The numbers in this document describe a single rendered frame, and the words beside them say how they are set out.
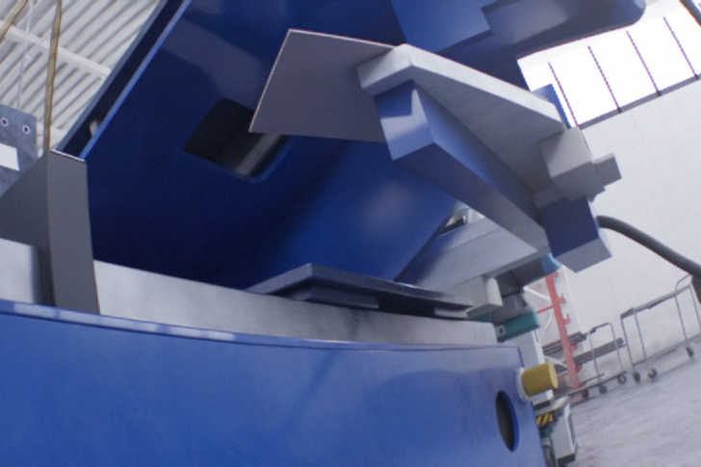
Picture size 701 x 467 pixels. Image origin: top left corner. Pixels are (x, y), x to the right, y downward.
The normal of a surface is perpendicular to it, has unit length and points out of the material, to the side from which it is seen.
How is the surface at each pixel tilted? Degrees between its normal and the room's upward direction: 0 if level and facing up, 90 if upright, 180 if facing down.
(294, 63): 180
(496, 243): 90
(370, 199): 90
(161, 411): 90
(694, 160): 90
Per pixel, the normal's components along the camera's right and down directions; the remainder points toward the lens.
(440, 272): -0.46, -0.18
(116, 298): 0.85, -0.36
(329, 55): 0.25, 0.92
